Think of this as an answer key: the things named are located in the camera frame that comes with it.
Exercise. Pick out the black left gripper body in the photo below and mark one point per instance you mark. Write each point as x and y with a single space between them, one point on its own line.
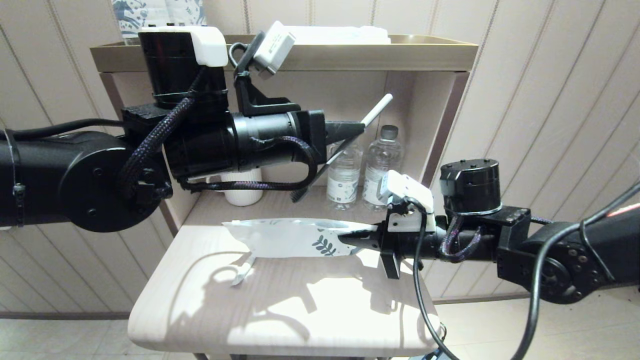
270 140

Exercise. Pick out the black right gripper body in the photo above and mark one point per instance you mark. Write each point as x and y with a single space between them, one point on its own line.
415 245

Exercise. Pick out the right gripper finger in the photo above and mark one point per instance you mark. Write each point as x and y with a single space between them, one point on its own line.
367 245
365 236

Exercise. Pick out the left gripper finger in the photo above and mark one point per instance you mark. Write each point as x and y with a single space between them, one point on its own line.
345 128
337 139

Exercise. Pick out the grey toothbrush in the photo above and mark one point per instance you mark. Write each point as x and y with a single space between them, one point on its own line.
377 109

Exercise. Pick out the white leaf-print plastic bag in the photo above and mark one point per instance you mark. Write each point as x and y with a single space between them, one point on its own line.
285 240

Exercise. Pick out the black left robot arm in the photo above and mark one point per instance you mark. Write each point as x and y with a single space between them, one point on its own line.
75 180

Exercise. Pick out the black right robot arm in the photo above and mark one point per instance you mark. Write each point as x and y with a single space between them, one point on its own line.
470 185

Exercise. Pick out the small clear water bottle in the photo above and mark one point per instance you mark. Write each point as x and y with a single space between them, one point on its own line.
381 170
344 180

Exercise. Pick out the white ribbed mug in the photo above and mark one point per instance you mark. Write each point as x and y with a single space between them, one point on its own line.
242 192

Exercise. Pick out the beige wooden shelf cabinet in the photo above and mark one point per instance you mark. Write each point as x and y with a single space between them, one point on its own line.
415 100

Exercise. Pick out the white blue flat packet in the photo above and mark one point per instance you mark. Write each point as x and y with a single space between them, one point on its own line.
340 35

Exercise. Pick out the black blue connector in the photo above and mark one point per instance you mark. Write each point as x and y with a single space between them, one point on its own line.
437 355

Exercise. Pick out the large blue-print water bottle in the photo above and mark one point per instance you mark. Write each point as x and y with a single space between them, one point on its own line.
187 12

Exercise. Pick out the blue patterned packages on top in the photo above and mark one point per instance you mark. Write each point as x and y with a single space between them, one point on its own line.
130 15

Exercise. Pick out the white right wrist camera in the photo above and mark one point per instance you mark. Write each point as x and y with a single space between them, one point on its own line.
407 192

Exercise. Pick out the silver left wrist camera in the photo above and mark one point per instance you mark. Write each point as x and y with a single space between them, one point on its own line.
272 45

